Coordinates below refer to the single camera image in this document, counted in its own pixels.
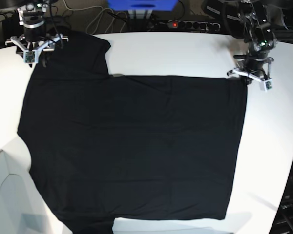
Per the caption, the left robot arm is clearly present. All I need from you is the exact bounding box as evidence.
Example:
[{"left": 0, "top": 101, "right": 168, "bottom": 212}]
[{"left": 221, "top": 0, "right": 277, "bottom": 91}]

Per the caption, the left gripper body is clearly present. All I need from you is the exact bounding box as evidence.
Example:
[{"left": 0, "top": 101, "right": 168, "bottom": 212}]
[{"left": 227, "top": 52, "right": 274, "bottom": 82}]

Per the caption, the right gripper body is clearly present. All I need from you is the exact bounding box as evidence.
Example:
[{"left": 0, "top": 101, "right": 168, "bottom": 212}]
[{"left": 5, "top": 31, "right": 68, "bottom": 54}]

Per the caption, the blue plastic box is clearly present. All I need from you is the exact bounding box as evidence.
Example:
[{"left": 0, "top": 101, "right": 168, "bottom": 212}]
[{"left": 107, "top": 0, "right": 178, "bottom": 11}]

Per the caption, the black power strip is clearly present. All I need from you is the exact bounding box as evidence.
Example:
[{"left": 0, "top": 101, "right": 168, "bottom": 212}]
[{"left": 154, "top": 21, "right": 221, "bottom": 33}]

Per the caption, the black T-shirt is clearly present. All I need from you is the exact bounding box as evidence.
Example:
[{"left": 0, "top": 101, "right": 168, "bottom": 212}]
[{"left": 18, "top": 31, "right": 248, "bottom": 234}]

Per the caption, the black equipment box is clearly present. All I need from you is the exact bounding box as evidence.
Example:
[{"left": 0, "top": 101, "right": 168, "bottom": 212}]
[{"left": 2, "top": 13, "right": 24, "bottom": 40}]

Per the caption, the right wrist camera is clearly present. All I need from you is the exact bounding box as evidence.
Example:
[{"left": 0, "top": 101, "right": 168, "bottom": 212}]
[{"left": 23, "top": 50, "right": 37, "bottom": 64}]

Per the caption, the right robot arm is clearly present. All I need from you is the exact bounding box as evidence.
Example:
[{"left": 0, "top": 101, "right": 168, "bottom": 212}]
[{"left": 5, "top": 0, "right": 69, "bottom": 67}]

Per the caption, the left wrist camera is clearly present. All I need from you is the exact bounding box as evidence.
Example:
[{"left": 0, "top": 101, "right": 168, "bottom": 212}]
[{"left": 259, "top": 79, "right": 272, "bottom": 92}]

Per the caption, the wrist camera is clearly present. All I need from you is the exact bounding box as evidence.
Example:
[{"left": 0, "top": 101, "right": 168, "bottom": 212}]
[
  {"left": 23, "top": 50, "right": 37, "bottom": 64},
  {"left": 259, "top": 79, "right": 272, "bottom": 92}
]

